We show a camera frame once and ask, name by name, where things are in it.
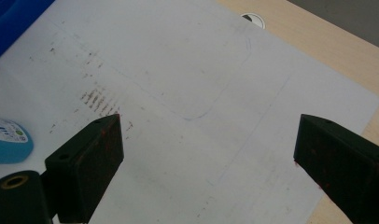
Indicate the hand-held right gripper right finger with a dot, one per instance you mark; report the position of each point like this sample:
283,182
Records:
343,168

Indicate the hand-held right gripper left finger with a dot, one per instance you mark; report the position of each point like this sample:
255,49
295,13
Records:
85,168

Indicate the blue plastic bottle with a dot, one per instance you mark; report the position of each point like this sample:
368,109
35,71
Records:
10,149

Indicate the blue cardboard box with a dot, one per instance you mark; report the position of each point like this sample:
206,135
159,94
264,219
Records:
13,21

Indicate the white paper sheet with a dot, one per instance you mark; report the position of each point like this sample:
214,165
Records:
193,77

